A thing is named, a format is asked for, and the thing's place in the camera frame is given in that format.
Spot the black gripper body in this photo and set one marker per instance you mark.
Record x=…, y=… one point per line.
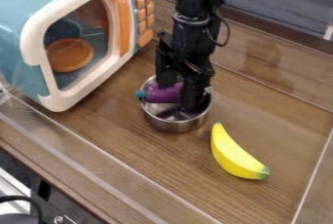
x=192, y=42

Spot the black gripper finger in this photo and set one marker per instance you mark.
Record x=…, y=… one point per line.
x=196, y=92
x=168, y=73

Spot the purple toy eggplant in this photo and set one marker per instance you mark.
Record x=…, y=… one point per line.
x=156, y=95

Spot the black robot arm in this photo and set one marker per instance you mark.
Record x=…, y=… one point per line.
x=196, y=9

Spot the small silver pot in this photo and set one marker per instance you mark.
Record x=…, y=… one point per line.
x=168, y=118

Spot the orange microwave turntable plate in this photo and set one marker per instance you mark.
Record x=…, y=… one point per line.
x=69, y=54

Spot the yellow toy banana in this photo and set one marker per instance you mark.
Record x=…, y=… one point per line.
x=233, y=158

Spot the blue white toy microwave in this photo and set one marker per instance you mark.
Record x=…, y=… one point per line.
x=117, y=26

